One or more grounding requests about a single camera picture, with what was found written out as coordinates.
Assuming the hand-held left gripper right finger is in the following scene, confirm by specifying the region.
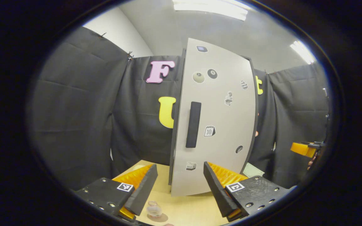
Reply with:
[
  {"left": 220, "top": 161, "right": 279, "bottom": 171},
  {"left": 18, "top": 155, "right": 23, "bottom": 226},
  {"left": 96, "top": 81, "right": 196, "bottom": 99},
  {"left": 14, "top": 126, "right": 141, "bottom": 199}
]
[{"left": 203, "top": 161, "right": 290, "bottom": 222}]

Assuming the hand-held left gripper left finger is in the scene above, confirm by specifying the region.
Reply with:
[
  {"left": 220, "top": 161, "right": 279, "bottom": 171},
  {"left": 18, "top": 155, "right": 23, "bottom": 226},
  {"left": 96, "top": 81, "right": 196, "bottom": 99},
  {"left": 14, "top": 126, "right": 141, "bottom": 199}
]
[{"left": 74, "top": 163, "right": 158, "bottom": 223}]

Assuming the clear plastic bottle red label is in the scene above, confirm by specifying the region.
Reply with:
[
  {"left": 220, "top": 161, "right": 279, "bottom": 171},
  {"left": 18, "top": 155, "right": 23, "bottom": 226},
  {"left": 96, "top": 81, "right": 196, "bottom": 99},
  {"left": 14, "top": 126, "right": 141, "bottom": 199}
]
[{"left": 146, "top": 201, "right": 163, "bottom": 219}]

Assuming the brown round coaster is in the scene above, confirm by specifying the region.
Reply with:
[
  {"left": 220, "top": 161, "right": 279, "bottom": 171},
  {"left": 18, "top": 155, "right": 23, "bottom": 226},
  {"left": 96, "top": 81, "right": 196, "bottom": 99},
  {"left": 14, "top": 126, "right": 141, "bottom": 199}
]
[{"left": 146, "top": 213, "right": 169, "bottom": 223}]

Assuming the dark grey cabinet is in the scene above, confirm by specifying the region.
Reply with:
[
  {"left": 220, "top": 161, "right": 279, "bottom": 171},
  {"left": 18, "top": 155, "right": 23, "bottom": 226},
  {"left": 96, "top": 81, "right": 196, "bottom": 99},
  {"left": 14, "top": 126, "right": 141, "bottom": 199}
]
[{"left": 168, "top": 47, "right": 260, "bottom": 186}]

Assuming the black cabinet door handle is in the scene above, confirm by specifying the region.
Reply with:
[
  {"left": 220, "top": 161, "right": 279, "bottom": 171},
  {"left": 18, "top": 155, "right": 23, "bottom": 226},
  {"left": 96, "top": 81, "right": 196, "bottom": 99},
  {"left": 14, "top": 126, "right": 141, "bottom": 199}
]
[{"left": 186, "top": 101, "right": 202, "bottom": 148}]

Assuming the green paper stack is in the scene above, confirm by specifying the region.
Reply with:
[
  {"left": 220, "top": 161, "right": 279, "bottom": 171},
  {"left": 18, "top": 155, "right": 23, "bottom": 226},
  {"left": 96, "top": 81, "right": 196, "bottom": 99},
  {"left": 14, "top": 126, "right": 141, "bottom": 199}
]
[{"left": 242, "top": 162, "right": 265, "bottom": 178}]

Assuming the small ceiling light panel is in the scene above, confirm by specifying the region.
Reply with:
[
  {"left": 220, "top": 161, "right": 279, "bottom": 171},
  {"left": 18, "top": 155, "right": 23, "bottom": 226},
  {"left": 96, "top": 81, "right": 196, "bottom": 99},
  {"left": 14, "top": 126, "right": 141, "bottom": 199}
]
[{"left": 289, "top": 40, "right": 316, "bottom": 65}]

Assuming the black backdrop cloth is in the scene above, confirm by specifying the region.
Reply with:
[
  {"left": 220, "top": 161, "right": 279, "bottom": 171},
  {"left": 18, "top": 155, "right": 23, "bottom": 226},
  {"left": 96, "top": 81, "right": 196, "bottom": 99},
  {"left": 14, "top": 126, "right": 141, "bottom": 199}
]
[{"left": 29, "top": 27, "right": 329, "bottom": 190}]

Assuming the long ceiling light panel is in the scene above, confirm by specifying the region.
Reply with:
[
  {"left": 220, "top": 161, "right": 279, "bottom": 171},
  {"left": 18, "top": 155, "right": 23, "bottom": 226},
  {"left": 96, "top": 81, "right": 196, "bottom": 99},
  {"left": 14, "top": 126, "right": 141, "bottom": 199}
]
[{"left": 172, "top": 0, "right": 249, "bottom": 21}]

